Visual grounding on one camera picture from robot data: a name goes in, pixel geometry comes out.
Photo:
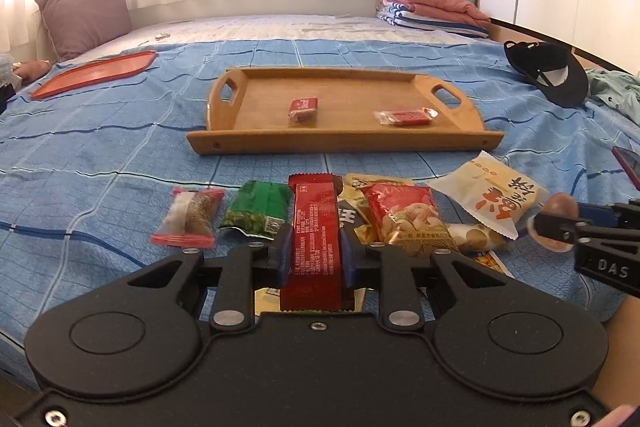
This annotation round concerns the long red snack bar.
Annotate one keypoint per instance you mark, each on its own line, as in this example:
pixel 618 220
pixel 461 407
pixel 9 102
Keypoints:
pixel 314 237

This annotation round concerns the blue checked bedsheet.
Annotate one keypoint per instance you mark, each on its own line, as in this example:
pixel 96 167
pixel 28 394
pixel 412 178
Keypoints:
pixel 100 167

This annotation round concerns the wooden bed frame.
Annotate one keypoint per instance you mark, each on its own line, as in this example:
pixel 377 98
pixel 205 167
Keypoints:
pixel 575 44

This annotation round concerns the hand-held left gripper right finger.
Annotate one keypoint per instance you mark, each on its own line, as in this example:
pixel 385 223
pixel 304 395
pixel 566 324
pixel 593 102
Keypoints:
pixel 350 258

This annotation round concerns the dark red phone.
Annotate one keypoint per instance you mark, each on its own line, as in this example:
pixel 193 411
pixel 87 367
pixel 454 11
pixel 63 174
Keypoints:
pixel 629 164

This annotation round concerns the yellow snack packet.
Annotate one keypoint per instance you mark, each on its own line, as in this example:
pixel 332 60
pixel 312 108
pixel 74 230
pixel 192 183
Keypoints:
pixel 352 192

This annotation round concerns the pink brown cloth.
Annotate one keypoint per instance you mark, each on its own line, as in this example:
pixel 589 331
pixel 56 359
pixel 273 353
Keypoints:
pixel 31 69

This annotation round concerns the dark cloth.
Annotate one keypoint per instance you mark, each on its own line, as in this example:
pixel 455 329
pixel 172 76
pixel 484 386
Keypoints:
pixel 5 96

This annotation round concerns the white patterned mattress cover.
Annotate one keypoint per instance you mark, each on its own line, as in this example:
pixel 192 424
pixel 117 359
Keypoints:
pixel 300 27

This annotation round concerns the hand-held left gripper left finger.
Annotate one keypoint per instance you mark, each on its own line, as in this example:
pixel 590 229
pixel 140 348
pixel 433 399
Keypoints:
pixel 282 253

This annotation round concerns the clear packet of round cookies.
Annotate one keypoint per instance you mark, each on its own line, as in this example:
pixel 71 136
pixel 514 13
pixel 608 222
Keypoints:
pixel 472 238

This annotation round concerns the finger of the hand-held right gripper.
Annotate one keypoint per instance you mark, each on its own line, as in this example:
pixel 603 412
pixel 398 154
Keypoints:
pixel 607 210
pixel 556 228

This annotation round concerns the red packet with clear ends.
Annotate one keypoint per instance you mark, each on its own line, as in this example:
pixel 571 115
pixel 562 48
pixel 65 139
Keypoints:
pixel 406 117

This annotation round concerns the folded striped blanket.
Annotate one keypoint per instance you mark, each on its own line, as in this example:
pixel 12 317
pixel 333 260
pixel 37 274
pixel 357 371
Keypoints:
pixel 425 23

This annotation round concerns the pale blue fabric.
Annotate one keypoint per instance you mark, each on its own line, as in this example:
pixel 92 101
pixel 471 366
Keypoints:
pixel 5 69

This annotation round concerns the green garment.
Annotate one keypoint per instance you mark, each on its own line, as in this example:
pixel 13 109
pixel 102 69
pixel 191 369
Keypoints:
pixel 615 93

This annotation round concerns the red plastic lid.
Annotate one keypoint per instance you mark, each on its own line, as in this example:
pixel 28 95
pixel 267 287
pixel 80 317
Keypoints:
pixel 95 74

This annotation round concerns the small red snack packet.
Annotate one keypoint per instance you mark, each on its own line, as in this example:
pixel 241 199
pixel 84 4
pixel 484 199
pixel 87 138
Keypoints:
pixel 302 110

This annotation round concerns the jelly cup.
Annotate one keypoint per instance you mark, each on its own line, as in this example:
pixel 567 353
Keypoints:
pixel 557 206

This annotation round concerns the pink clear snack packet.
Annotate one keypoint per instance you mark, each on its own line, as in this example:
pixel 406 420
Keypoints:
pixel 191 218

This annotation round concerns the red peanut packet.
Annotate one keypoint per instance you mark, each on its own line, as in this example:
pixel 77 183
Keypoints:
pixel 411 221

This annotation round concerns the black cap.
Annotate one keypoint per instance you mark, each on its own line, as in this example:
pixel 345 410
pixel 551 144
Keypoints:
pixel 555 74

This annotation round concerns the white packet with orange print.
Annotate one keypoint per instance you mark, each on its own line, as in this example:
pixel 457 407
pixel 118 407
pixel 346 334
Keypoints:
pixel 487 198

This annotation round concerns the folded clothes pile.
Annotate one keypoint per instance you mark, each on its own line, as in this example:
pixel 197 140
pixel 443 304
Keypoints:
pixel 440 6

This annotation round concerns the green snack packet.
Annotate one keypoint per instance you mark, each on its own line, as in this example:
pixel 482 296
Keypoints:
pixel 257 209

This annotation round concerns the purple pillow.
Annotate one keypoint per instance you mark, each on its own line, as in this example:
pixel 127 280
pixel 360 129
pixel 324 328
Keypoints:
pixel 82 17

